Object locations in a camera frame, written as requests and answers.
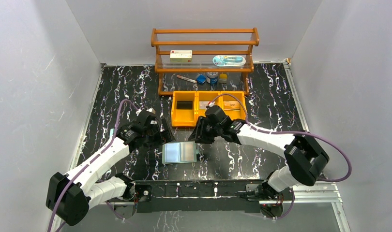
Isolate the tan printed card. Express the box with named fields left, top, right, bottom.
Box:
left=224, top=101, right=241, bottom=111

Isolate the green card holder wallet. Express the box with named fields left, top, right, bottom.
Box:
left=162, top=141, right=199, bottom=164

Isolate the orange three-compartment bin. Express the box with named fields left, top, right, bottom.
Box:
left=171, top=91, right=246, bottom=127

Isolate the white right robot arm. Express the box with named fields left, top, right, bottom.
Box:
left=188, top=105, right=330, bottom=196

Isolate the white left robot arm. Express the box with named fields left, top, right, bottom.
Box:
left=45, top=110, right=175, bottom=226

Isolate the silver card in bin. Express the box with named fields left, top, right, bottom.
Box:
left=199, top=101, right=210, bottom=110

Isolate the black card in bin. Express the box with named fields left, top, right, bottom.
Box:
left=176, top=101, right=194, bottom=110

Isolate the small white blue stapler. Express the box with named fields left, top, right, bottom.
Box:
left=109, top=129, right=114, bottom=139

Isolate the small yellow object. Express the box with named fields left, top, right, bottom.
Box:
left=218, top=73, right=228, bottom=84

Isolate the round blue white tin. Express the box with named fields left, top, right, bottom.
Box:
left=206, top=72, right=219, bottom=85

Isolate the small blue object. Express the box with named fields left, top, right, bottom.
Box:
left=196, top=74, right=206, bottom=85

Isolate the brown white marker pen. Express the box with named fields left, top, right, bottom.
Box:
left=176, top=75, right=197, bottom=84

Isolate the blue oval packaged item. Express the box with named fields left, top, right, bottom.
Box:
left=212, top=55, right=246, bottom=67

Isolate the wooden shelf rack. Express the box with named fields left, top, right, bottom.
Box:
left=151, top=28, right=260, bottom=96

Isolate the white red box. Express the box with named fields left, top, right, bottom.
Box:
left=169, top=50, right=193, bottom=63

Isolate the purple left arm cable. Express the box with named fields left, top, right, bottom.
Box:
left=46, top=99, right=140, bottom=232

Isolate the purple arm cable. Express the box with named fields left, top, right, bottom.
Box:
left=46, top=99, right=140, bottom=232
left=209, top=93, right=352, bottom=183

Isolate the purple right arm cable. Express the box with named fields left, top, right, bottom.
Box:
left=209, top=93, right=352, bottom=183

